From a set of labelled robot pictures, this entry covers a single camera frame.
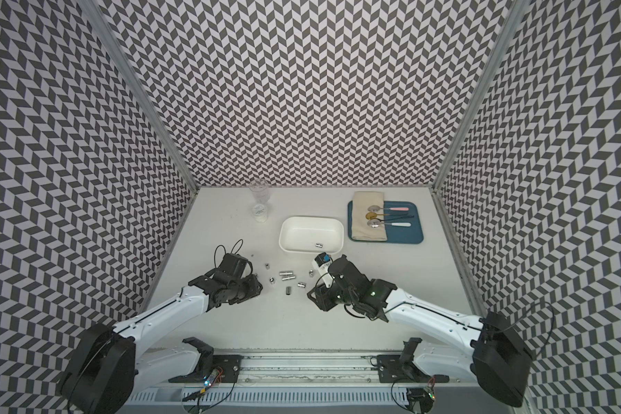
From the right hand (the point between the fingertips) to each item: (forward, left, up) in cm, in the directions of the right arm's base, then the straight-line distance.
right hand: (314, 298), depth 77 cm
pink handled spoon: (+43, -26, -10) cm, 51 cm away
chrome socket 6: (+6, +9, -8) cm, 14 cm away
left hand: (+6, +20, -8) cm, 22 cm away
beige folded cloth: (+32, -18, -10) cm, 38 cm away
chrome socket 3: (+10, +11, -8) cm, 17 cm away
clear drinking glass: (+52, +26, -6) cm, 58 cm away
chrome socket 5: (+8, +5, -9) cm, 13 cm away
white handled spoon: (+34, -24, -9) cm, 43 cm away
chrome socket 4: (+9, +16, -8) cm, 20 cm away
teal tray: (+29, -38, -10) cm, 49 cm away
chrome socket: (+15, +18, -8) cm, 25 cm away
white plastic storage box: (+29, +4, -9) cm, 30 cm away
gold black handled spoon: (+39, -24, -10) cm, 46 cm away
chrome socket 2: (+12, +11, -9) cm, 19 cm away
